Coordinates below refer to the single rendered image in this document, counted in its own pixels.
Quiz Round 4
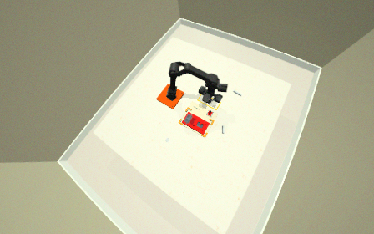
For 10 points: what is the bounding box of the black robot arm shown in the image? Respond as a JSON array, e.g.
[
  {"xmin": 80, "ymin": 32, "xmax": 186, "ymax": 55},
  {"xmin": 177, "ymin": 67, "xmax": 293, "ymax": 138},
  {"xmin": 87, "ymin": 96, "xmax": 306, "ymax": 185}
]
[{"xmin": 166, "ymin": 61, "xmax": 228, "ymax": 103}]

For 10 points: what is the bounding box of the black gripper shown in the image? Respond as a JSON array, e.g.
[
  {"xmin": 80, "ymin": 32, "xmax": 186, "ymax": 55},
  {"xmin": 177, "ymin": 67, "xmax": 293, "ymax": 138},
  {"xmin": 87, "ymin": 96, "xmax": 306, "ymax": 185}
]
[{"xmin": 198, "ymin": 85, "xmax": 223, "ymax": 103}]

